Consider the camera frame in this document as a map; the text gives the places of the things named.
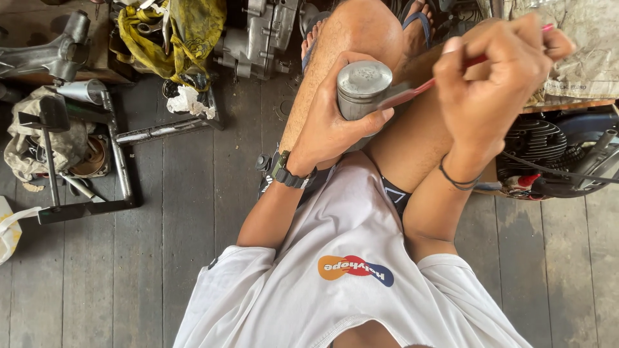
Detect person's right hand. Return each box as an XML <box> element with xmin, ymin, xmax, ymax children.
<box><xmin>433</xmin><ymin>13</ymin><xmax>577</xmax><ymax>183</ymax></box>

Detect person's left hand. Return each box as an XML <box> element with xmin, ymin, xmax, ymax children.
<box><xmin>289</xmin><ymin>50</ymin><xmax>395</xmax><ymax>177</ymax></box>

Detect grey metal piston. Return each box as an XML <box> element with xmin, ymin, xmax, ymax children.
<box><xmin>337</xmin><ymin>60</ymin><xmax>394</xmax><ymax>122</ymax></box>

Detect red handled scraper tool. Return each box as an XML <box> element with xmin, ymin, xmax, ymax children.
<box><xmin>376</xmin><ymin>23</ymin><xmax>555</xmax><ymax>111</ymax></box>

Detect black green wristwatch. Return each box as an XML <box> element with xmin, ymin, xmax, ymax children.
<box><xmin>270</xmin><ymin>150</ymin><xmax>318</xmax><ymax>189</ymax></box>

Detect black finned engine cylinder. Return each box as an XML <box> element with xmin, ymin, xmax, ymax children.
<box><xmin>497</xmin><ymin>118</ymin><xmax>569</xmax><ymax>182</ymax></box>

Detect person's right leg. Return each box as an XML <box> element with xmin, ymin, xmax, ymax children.
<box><xmin>363</xmin><ymin>0</ymin><xmax>505</xmax><ymax>195</ymax></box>

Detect person's leg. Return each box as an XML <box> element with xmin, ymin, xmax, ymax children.
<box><xmin>363</xmin><ymin>0</ymin><xmax>505</xmax><ymax>195</ymax></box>
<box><xmin>279</xmin><ymin>0</ymin><xmax>407</xmax><ymax>171</ymax></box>

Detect blue flip-flop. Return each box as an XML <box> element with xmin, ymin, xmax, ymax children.
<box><xmin>301</xmin><ymin>38</ymin><xmax>319</xmax><ymax>74</ymax></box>
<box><xmin>400</xmin><ymin>0</ymin><xmax>437</xmax><ymax>50</ymax></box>

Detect person's left leg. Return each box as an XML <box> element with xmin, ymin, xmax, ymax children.
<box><xmin>279</xmin><ymin>0</ymin><xmax>407</xmax><ymax>171</ymax></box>

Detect red tipped bottle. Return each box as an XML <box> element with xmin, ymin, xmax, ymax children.
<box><xmin>504</xmin><ymin>173</ymin><xmax>542</xmax><ymax>190</ymax></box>

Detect black shorts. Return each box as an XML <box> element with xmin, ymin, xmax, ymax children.
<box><xmin>379</xmin><ymin>175</ymin><xmax>413</xmax><ymax>218</ymax></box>

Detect dirty beige sack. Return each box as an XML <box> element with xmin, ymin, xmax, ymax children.
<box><xmin>503</xmin><ymin>0</ymin><xmax>619</xmax><ymax>101</ymax></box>

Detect grey engine crankcase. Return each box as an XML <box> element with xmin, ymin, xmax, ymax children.
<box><xmin>214</xmin><ymin>0</ymin><xmax>301</xmax><ymax>81</ymax></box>

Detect dark motorcycle engine part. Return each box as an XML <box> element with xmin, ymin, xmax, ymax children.
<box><xmin>532</xmin><ymin>104</ymin><xmax>619</xmax><ymax>199</ymax></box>

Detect crumpled white paper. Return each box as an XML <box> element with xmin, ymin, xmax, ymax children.
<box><xmin>166</xmin><ymin>85</ymin><xmax>216</xmax><ymax>120</ymax></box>

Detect white printed t-shirt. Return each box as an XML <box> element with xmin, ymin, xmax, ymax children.
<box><xmin>172</xmin><ymin>151</ymin><xmax>534</xmax><ymax>348</ymax></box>

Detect dirty yellow cloth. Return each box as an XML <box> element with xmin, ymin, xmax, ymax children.
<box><xmin>110</xmin><ymin>0</ymin><xmax>227</xmax><ymax>91</ymax></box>

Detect steel wrench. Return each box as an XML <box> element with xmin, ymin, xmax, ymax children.
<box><xmin>136</xmin><ymin>0</ymin><xmax>173</xmax><ymax>55</ymax></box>

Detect round rusty engine cover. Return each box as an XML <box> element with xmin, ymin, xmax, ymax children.
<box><xmin>69</xmin><ymin>134</ymin><xmax>111</xmax><ymax>179</ymax></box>

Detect silver metal can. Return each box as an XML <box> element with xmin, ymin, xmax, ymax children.
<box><xmin>54</xmin><ymin>79</ymin><xmax>108</xmax><ymax>105</ymax></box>

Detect grey cast metal part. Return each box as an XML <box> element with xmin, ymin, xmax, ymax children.
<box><xmin>0</xmin><ymin>10</ymin><xmax>93</xmax><ymax>84</ymax></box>

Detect dirty beige cloth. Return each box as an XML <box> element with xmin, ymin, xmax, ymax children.
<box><xmin>4</xmin><ymin>86</ymin><xmax>97</xmax><ymax>183</ymax></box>

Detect white plastic bag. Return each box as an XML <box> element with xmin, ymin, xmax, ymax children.
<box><xmin>0</xmin><ymin>195</ymin><xmax>43</xmax><ymax>266</ymax></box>

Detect black cord bracelet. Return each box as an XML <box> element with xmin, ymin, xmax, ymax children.
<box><xmin>438</xmin><ymin>155</ymin><xmax>482</xmax><ymax>191</ymax></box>

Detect black cable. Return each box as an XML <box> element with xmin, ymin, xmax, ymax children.
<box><xmin>500</xmin><ymin>151</ymin><xmax>619</xmax><ymax>185</ymax></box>

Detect grey metal frame stand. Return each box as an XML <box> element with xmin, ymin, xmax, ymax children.
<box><xmin>18</xmin><ymin>88</ymin><xmax>224</xmax><ymax>226</ymax></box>

